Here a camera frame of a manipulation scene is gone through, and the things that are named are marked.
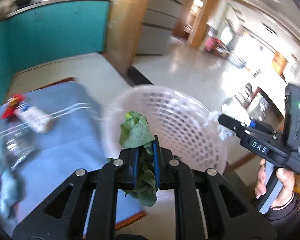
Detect green leafy vegetable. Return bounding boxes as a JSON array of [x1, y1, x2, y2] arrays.
[[110, 111, 158, 207]]

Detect white tissue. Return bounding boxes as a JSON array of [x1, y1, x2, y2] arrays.
[[205, 97, 251, 141]]

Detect white blue medicine box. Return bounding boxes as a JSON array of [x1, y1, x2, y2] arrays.
[[14, 99, 53, 134]]

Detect light blue mesh cloth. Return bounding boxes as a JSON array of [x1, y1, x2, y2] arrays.
[[0, 136, 20, 219]]

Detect red snack wrapper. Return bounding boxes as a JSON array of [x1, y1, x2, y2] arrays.
[[0, 94, 26, 120]]

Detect white lattice trash basket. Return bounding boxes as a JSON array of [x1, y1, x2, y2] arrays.
[[103, 85, 228, 173]]

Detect teal kitchen cabinets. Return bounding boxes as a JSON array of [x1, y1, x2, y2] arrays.
[[0, 0, 110, 105]]

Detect person's right hand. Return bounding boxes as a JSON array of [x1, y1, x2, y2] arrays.
[[254, 157, 296, 209]]

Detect blue striped tablecloth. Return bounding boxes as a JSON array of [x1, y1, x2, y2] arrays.
[[0, 81, 146, 233]]

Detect clear plastic barcode bag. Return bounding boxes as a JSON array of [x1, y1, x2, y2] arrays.
[[0, 127, 38, 171]]

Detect grey refrigerator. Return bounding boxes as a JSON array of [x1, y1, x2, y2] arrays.
[[135, 0, 182, 55]]

